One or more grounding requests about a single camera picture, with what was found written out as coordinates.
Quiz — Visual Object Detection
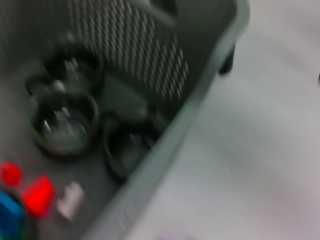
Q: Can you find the grey perforated storage basket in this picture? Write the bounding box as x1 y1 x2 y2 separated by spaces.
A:
0 0 251 240

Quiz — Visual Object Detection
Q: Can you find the coral red toy block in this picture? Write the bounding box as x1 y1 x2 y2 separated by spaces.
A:
21 174 56 218

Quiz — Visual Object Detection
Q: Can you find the white toy block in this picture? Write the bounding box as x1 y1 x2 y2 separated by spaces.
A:
55 180 86 223

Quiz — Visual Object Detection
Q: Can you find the bright red toy block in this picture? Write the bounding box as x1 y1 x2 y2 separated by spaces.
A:
0 161 24 188

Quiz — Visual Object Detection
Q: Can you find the blue toy block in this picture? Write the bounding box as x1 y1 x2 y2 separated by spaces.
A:
0 189 26 240

